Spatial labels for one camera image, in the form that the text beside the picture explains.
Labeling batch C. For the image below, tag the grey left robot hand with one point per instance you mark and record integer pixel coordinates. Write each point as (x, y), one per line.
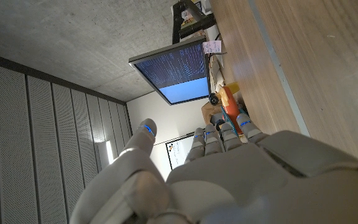
(228, 177)

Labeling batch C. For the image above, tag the teal blue box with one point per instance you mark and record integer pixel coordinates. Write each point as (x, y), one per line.
(228, 118)

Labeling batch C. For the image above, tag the brown cardboard box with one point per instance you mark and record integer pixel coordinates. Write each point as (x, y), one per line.
(210, 113)

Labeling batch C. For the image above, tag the orange bottle with yellow cap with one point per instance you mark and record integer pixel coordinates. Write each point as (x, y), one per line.
(230, 104)

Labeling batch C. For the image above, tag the black round webcam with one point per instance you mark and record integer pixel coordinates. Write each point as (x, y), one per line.
(213, 99)

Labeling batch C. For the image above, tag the white paper stack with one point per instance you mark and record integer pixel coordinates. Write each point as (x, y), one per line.
(217, 71)

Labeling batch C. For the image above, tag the computer monitor with blue screen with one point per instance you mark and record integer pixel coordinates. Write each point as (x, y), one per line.
(177, 73)

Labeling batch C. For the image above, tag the pink sticky note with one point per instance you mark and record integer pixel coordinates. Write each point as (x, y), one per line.
(212, 46)

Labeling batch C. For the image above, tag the whiteboard with black frame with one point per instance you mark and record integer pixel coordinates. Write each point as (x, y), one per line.
(179, 152)

